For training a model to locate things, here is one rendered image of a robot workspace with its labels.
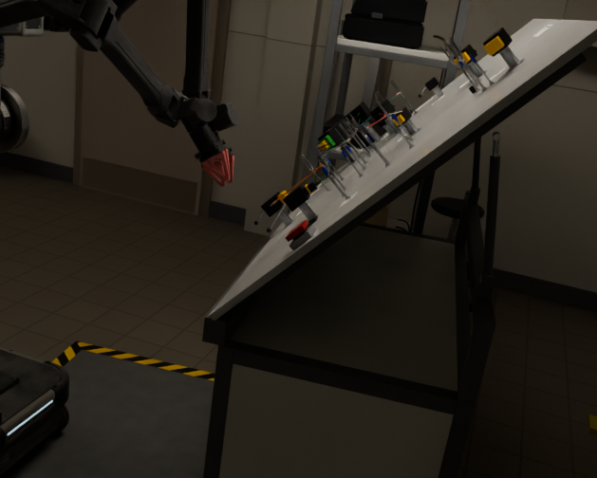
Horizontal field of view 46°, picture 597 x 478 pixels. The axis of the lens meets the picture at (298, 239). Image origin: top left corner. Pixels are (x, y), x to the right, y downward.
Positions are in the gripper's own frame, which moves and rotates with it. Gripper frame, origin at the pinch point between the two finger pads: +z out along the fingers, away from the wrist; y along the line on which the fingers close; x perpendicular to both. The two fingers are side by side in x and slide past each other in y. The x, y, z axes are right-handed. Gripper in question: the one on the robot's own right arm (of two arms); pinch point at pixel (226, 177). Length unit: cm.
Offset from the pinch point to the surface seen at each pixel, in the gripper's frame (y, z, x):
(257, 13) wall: 290, -71, 9
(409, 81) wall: 271, 13, -57
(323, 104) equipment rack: 91, -3, -22
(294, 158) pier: 276, 22, 31
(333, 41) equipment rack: 89, -21, -36
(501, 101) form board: -37, 11, -66
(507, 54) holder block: -5, 6, -75
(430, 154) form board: -35, 14, -49
